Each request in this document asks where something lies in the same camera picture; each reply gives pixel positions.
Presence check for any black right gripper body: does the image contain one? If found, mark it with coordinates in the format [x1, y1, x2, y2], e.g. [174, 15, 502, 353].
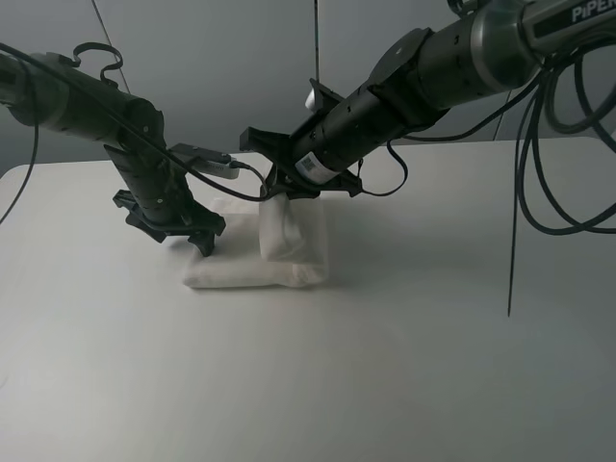
[240, 127, 362, 200]

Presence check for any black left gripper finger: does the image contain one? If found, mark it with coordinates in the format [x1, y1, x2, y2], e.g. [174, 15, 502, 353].
[188, 232, 216, 258]

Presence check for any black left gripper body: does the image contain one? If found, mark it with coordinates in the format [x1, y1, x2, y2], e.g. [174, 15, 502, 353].
[104, 145, 225, 244]

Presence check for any white towel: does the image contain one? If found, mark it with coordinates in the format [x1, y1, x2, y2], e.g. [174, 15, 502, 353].
[183, 194, 329, 289]

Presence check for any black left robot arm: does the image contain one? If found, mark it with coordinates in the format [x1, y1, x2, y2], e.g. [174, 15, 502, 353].
[1, 42, 225, 257]

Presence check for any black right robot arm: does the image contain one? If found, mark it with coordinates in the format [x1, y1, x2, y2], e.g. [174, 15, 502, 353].
[240, 1, 615, 199]

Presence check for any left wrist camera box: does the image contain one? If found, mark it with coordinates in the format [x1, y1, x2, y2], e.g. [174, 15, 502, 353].
[169, 143, 240, 180]

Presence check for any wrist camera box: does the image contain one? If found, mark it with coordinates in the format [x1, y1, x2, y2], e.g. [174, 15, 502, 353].
[305, 79, 344, 115]
[169, 143, 240, 180]

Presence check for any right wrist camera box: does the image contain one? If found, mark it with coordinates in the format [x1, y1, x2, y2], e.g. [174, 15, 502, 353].
[305, 79, 344, 115]

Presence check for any black right camera cable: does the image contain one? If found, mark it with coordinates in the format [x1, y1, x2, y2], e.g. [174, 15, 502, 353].
[353, 141, 411, 197]

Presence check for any black hanging cable bundle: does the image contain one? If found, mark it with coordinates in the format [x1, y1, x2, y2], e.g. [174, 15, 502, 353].
[398, 38, 616, 318]

